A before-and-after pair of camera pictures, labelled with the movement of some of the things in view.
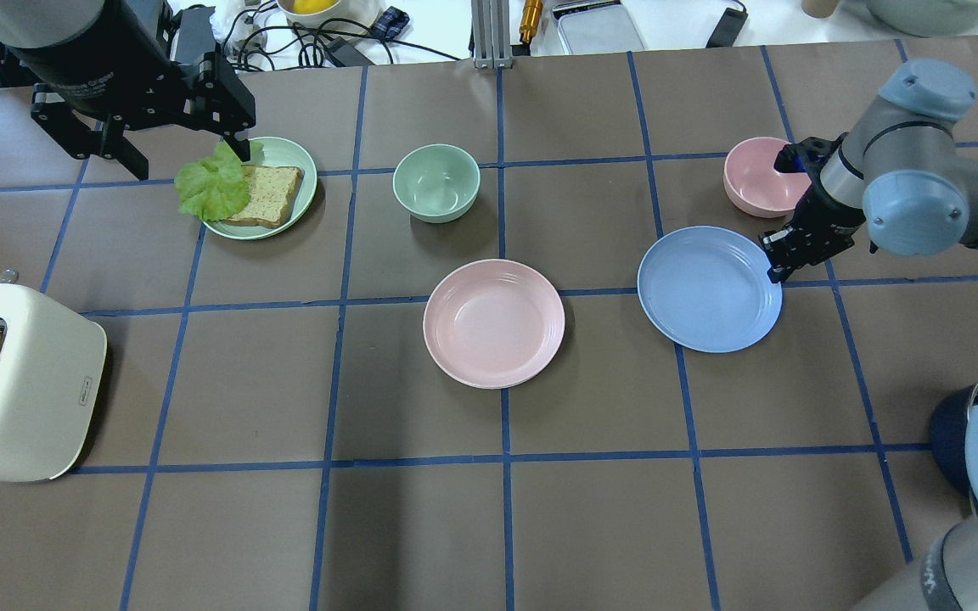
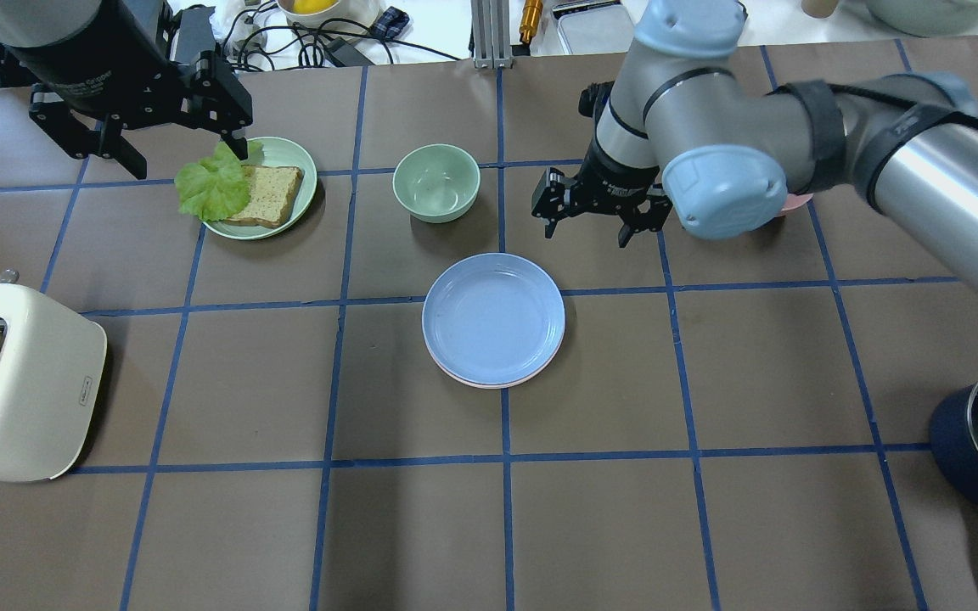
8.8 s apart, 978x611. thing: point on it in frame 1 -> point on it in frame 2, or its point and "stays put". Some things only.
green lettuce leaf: [216, 188] stays put
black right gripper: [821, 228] -> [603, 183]
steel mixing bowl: [932, 19] stays put
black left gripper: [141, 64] stays put
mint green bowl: [436, 183] stays put
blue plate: [707, 288] -> [493, 318]
